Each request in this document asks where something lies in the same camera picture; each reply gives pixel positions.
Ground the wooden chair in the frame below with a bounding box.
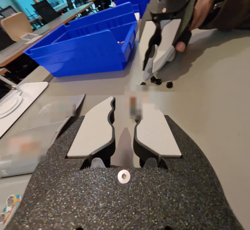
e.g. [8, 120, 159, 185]
[0, 12, 33, 41]

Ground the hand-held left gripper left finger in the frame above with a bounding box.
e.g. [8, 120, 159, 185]
[67, 96, 116, 166]

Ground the grey desk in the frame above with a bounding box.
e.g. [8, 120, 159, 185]
[0, 14, 250, 230]

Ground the open grey instruction booklet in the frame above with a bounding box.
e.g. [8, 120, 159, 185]
[0, 94, 86, 227]

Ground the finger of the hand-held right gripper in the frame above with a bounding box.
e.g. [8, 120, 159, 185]
[139, 20, 158, 79]
[152, 19, 182, 73]

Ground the person's right forearm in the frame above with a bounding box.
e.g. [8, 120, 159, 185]
[199, 0, 250, 32]

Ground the blue plastic bin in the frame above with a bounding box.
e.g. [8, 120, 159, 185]
[23, 2, 138, 77]

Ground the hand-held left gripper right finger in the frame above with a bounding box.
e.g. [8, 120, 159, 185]
[134, 109, 182, 167]

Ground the black office chair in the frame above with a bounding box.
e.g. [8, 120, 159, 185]
[32, 0, 59, 22]

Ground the long wooden table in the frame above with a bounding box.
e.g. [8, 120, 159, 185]
[0, 1, 94, 68]

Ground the person's right hand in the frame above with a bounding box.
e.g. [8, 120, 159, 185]
[175, 0, 216, 52]

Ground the clear plastic tray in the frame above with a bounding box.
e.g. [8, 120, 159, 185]
[20, 32, 43, 45]

